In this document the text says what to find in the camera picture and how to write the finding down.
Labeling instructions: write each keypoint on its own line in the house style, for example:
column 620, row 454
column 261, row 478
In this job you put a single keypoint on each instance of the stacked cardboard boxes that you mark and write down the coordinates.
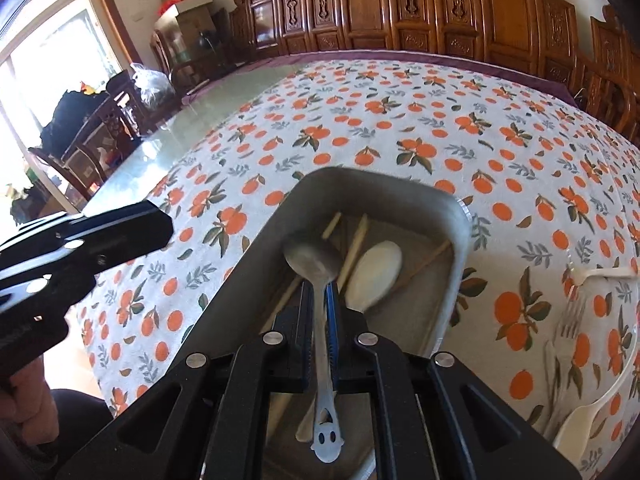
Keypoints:
column 180, row 10

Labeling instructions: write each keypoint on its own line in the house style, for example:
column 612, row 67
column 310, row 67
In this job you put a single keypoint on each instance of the rectangular metal tray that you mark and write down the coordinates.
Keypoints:
column 400, row 200

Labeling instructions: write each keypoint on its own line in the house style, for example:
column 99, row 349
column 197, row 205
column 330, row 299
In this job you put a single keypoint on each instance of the wooden balcony door frame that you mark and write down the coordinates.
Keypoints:
column 115, row 15

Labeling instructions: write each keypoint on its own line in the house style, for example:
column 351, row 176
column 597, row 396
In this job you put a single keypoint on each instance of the dark cloth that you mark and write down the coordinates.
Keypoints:
column 80, row 420

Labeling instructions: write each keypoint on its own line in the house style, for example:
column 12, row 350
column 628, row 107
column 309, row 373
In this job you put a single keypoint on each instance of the white plastic spoon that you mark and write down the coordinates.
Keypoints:
column 375, row 272
column 575, row 422

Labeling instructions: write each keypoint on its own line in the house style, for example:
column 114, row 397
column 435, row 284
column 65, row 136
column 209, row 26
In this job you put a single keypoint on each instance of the carved wooden sofa bench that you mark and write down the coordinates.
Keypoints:
column 425, row 5

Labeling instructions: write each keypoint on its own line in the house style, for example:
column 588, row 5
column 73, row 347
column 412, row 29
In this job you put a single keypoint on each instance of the metal spoon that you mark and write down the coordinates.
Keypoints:
column 310, row 260

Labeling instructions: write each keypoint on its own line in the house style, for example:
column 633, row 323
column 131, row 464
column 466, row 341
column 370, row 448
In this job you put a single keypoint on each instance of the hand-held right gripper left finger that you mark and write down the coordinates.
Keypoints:
column 292, row 350

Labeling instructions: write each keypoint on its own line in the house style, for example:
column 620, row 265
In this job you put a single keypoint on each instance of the carved wooden dining chair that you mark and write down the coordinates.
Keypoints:
column 100, row 130

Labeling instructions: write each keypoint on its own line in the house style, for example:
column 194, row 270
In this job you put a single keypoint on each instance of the orange fruit print tablecloth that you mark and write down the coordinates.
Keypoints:
column 390, row 110

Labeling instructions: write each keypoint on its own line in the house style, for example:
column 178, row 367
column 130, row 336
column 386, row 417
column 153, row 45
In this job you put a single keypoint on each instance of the black desk lamp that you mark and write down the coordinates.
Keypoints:
column 207, row 42

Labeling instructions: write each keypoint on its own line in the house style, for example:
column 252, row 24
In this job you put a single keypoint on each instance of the long purple sofa cushion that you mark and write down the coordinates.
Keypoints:
column 400, row 56

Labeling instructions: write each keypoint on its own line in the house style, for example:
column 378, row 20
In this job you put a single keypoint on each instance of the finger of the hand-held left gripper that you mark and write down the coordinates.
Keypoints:
column 125, row 232
column 35, row 232

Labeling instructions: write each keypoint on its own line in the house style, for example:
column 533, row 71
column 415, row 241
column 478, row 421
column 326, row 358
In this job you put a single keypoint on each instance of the wooden chair by boxes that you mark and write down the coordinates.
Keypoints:
column 167, row 55

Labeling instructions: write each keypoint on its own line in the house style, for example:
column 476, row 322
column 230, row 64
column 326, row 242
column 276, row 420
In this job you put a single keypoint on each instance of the white plastic bag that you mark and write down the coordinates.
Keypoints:
column 150, row 85

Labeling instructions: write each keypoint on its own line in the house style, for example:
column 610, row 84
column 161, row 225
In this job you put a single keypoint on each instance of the wooden chopstick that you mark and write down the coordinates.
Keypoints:
column 282, row 412
column 331, row 226
column 429, row 258
column 356, row 242

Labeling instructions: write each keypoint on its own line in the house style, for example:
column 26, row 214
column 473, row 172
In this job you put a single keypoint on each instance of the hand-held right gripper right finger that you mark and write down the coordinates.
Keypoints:
column 333, row 320

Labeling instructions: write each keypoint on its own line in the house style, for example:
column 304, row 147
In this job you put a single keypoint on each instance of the person's left hand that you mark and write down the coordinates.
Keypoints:
column 30, row 395

